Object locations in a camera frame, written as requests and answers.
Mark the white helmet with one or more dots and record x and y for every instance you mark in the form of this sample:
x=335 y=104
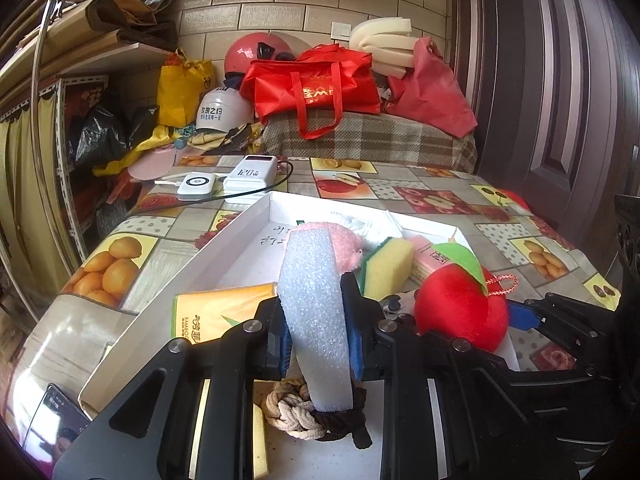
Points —
x=222 y=110

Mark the beige curtain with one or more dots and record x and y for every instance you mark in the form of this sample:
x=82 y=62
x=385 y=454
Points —
x=25 y=185

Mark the white angle iron shelf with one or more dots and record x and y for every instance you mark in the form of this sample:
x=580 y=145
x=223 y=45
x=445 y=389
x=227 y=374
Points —
x=61 y=150

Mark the plain red bag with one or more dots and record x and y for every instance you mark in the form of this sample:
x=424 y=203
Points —
x=430 y=95

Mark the plaid blanket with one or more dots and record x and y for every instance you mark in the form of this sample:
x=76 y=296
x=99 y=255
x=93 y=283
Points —
x=400 y=140

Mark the yellow cloth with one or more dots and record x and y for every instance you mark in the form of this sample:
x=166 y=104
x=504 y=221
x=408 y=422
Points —
x=150 y=142

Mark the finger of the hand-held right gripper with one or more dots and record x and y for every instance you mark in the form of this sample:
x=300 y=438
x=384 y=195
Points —
x=522 y=317

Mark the black smartphone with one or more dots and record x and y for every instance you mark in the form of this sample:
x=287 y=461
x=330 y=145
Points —
x=55 y=425

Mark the yellow tissue pack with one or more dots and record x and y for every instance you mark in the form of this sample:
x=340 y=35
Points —
x=220 y=310

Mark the pink helmet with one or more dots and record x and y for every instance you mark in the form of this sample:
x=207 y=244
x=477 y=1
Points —
x=245 y=55

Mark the pink tissue packet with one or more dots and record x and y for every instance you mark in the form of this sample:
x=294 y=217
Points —
x=425 y=260

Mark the white shallow box tray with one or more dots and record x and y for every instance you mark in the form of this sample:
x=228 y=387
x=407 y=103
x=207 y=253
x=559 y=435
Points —
x=250 y=260

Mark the pink plush toy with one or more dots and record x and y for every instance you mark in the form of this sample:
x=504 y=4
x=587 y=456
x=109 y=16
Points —
x=350 y=250

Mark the yellow shopping bag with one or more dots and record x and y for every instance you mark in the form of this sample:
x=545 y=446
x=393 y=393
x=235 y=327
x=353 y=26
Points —
x=180 y=90

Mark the yellow green scrub sponge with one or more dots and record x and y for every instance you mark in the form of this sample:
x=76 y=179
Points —
x=390 y=265

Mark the white wall switch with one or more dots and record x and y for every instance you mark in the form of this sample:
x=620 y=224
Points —
x=342 y=30

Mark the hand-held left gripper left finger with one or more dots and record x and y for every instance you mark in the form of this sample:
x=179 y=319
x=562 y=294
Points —
x=285 y=347

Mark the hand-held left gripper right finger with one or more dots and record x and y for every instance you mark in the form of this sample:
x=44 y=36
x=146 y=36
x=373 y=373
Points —
x=357 y=350

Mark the brown paper bags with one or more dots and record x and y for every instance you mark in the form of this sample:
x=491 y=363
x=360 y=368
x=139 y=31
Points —
x=125 y=7

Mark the cream folded foam sheet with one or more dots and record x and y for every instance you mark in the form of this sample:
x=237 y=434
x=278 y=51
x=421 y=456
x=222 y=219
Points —
x=380 y=40

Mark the red printed tote bag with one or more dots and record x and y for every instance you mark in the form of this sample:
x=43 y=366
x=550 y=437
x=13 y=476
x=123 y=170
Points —
x=310 y=85

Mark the fruit print tablecloth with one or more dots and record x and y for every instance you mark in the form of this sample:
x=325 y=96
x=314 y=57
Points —
x=400 y=180

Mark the chrome tube rack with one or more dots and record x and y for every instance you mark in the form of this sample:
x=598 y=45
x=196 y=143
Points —
x=34 y=85

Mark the red plastic stool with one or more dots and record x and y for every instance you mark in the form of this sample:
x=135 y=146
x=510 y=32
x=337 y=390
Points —
x=125 y=192

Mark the red apple plush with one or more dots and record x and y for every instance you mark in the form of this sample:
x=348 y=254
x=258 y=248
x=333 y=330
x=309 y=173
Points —
x=455 y=305

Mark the beige board stack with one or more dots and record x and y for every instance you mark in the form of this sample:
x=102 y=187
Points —
x=90 y=57

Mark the pink sun hat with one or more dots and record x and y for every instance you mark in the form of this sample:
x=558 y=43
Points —
x=152 y=166

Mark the black plastic bag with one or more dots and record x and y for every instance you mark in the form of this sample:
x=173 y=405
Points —
x=100 y=135

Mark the white folded cloth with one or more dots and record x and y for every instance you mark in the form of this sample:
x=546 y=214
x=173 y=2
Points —
x=380 y=230

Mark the large white power bank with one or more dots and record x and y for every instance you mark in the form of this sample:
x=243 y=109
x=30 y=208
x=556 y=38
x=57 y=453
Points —
x=247 y=177

